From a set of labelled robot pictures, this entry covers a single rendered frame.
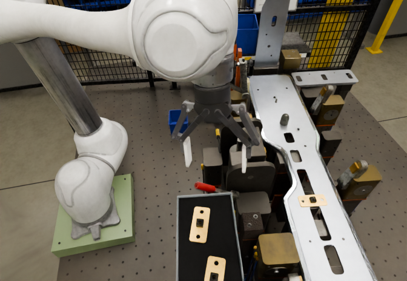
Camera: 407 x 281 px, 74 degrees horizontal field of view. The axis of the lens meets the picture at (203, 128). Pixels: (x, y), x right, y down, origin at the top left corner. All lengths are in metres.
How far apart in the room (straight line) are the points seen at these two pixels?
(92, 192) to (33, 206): 1.39
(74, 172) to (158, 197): 0.40
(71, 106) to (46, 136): 1.80
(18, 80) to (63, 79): 2.23
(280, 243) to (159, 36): 0.60
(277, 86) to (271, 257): 0.79
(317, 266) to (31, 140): 2.49
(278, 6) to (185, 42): 1.00
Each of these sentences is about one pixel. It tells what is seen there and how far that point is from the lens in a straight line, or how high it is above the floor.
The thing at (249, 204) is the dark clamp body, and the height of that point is 1.08.
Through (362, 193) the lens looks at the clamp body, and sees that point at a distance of 1.05.
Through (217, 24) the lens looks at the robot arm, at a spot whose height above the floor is 1.63.
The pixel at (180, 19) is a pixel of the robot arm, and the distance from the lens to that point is 0.30.
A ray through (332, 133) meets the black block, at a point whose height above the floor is 0.99.
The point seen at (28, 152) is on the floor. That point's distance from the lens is 2.74.
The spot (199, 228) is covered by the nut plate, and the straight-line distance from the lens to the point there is 0.67.
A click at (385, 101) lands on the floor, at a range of 3.17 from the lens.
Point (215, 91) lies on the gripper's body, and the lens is 0.53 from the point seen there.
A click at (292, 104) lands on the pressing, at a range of 1.21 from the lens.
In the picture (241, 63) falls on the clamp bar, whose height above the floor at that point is 1.21.
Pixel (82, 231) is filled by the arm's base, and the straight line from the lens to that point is 1.18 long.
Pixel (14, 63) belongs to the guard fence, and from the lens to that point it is 3.07.
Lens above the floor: 1.78
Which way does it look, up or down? 47 degrees down
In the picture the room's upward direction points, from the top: 2 degrees counter-clockwise
